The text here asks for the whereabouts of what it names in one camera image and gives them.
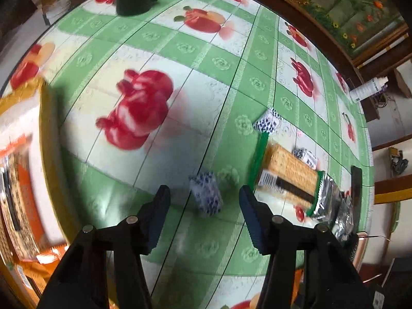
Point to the white spray bottle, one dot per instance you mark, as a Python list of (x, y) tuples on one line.
[(367, 90)]

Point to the yellow cardboard box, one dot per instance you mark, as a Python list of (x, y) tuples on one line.
[(19, 101)]

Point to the cracker packet with green ends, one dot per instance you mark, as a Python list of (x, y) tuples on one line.
[(289, 167)]

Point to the wooden framed flower mural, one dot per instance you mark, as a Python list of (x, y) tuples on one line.
[(347, 3)]

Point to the large silver foil packet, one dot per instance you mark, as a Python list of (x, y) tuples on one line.
[(341, 219)]

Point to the blue spotted white candy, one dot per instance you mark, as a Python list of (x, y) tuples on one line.
[(305, 157), (206, 196), (267, 121)]

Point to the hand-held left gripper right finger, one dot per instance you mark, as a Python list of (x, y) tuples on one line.
[(254, 219)]

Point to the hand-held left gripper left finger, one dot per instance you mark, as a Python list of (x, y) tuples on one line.
[(157, 219)]

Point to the orange snack packet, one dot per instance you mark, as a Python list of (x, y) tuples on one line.
[(29, 199), (48, 257)]

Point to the green printed tablecloth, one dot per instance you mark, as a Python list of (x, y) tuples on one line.
[(161, 119)]

